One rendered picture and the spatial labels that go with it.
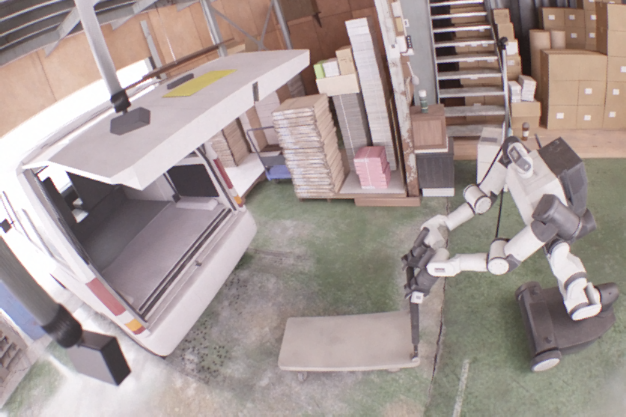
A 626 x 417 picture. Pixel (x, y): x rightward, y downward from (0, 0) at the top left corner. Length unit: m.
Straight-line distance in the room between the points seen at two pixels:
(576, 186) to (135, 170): 1.40
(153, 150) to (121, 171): 0.11
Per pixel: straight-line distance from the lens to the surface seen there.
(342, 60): 3.19
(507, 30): 4.75
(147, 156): 0.84
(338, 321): 2.08
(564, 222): 1.08
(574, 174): 1.22
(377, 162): 3.09
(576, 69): 4.46
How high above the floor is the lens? 1.92
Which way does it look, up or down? 30 degrees down
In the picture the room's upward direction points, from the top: 18 degrees counter-clockwise
